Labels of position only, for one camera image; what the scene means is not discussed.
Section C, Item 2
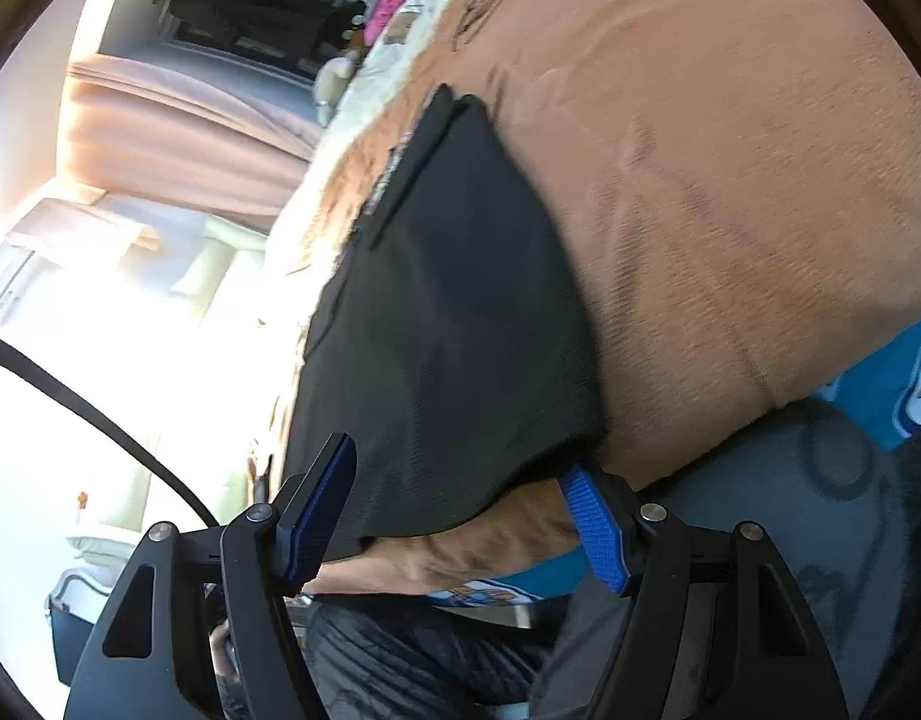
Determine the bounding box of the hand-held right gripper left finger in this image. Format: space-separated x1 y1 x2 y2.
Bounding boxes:
62 431 360 720

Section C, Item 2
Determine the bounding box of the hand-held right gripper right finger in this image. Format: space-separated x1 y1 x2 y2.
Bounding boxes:
557 461 851 720

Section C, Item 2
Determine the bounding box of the plain black t-shirt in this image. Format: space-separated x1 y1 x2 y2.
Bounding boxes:
276 85 611 563

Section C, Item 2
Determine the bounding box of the person's grey printed clothing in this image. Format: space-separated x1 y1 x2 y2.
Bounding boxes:
302 397 921 720

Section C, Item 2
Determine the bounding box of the brown blanket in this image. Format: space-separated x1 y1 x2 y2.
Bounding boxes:
257 0 921 593

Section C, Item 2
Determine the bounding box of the pink curtain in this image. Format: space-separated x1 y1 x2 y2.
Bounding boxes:
62 52 326 230

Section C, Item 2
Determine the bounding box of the cream plush toy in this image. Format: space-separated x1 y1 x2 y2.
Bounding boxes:
310 52 356 125

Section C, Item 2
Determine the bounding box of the cream blanket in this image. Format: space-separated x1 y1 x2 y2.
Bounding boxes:
310 0 461 158

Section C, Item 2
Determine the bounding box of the hanging black coat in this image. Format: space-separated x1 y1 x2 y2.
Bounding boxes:
167 0 341 65

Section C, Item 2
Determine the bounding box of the pink cloth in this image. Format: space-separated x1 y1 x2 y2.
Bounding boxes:
366 0 420 42

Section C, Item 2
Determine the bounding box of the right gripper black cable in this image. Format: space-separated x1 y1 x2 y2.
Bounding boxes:
0 326 221 530

